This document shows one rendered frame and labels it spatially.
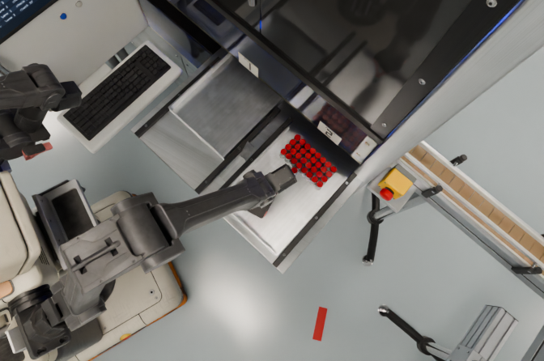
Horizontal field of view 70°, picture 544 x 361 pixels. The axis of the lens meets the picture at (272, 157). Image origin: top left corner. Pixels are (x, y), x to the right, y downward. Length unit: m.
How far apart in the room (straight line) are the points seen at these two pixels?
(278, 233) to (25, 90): 0.78
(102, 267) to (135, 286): 1.34
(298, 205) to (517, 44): 0.84
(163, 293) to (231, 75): 1.03
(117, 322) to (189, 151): 0.93
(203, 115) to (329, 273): 1.18
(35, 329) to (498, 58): 1.00
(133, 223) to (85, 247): 0.07
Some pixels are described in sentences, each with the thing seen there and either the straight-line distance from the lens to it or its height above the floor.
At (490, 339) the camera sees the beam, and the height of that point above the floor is 0.55.
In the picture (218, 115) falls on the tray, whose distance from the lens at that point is 1.36.
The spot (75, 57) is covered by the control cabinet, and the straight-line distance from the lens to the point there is 1.52.
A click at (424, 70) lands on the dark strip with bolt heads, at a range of 0.75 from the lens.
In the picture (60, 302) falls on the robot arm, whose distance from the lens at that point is 0.96.
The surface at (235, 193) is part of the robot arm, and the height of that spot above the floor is 1.36.
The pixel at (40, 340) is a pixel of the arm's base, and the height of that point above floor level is 1.21.
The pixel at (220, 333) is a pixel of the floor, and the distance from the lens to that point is 2.16.
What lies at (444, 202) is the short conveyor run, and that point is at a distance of 1.36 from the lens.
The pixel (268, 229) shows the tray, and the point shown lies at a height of 0.88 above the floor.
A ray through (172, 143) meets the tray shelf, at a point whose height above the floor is 0.88.
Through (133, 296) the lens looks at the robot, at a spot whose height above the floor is 0.28.
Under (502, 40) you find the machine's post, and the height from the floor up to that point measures 1.68.
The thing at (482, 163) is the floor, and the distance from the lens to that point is 2.58.
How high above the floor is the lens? 2.14
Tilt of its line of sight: 74 degrees down
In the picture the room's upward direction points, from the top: 8 degrees clockwise
